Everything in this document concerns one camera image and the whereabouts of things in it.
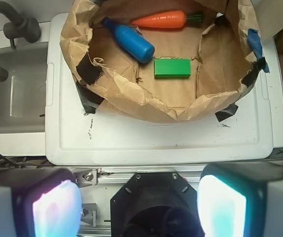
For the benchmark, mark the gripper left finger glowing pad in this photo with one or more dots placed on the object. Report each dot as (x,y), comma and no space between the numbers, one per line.
(44,202)

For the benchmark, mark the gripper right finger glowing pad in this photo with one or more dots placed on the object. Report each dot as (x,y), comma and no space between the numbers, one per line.
(241,199)

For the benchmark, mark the orange toy carrot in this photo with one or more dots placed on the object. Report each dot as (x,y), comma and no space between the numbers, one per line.
(168,20)

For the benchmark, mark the grey toy sink basin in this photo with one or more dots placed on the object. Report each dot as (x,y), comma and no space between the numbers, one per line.
(23,94)

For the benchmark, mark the brown paper bag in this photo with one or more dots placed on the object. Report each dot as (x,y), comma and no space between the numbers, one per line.
(224,66)

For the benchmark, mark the green rectangular block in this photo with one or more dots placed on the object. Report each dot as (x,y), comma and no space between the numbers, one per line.
(172,68)

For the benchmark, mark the blue tape strip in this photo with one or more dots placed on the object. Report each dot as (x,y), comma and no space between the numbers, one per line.
(255,43)

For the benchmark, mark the blue plastic bottle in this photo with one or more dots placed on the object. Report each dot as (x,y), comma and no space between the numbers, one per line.
(131,41)

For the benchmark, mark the metal corner bracket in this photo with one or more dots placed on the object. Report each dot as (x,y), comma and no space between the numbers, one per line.
(86,177)

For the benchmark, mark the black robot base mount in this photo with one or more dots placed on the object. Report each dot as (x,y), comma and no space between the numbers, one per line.
(160,204)

